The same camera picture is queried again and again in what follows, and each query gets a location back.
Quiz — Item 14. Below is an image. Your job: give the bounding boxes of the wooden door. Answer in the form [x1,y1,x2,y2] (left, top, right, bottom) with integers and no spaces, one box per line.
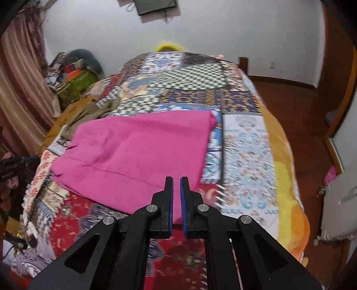
[318,3,357,173]

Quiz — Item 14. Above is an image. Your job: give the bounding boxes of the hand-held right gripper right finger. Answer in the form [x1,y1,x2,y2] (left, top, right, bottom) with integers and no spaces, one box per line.
[180,176,324,290]

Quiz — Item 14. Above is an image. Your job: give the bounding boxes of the pale grey cloth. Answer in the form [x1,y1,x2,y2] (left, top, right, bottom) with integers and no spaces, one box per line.
[3,240,53,276]

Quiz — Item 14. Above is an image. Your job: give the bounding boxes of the pile of colourful clothes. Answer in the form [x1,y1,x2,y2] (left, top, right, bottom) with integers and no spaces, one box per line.
[46,52,84,92]

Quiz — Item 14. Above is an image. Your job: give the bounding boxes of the black cable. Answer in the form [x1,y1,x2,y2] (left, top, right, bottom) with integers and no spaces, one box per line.
[3,231,28,260]

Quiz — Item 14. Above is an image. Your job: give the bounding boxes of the wall television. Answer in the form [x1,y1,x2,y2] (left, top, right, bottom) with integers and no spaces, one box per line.
[133,0,177,16]

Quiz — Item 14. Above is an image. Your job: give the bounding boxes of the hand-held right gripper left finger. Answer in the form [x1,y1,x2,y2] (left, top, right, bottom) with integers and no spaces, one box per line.
[28,176,174,290]

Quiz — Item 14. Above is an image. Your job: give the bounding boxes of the pink slipper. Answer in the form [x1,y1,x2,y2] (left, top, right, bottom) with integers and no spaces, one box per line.
[324,166,338,187]

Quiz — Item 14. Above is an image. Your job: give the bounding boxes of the striped brown curtain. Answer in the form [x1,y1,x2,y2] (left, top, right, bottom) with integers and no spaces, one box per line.
[0,8,62,157]

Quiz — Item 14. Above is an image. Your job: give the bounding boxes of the grey teal cushion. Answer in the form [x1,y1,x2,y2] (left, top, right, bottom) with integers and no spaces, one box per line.
[68,49,102,74]

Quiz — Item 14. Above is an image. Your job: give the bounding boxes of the patchwork printed blanket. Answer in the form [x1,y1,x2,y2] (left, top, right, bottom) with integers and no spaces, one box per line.
[21,52,279,290]

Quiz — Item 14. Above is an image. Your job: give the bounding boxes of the pink pants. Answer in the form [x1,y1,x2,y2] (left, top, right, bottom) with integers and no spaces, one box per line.
[52,110,218,215]

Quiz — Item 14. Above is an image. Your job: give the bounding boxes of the yellow orange blanket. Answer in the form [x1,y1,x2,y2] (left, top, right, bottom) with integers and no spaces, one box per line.
[262,106,310,260]

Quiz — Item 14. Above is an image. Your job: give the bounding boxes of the mustard yellow embroidered cloth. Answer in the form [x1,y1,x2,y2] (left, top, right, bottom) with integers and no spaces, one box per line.
[37,96,95,155]

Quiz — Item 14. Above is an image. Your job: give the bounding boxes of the khaki pants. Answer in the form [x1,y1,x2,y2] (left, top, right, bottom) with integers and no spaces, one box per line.
[60,102,118,140]

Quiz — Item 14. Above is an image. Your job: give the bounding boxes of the wooden bed post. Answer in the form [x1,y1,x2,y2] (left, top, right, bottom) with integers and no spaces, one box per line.
[238,56,249,76]

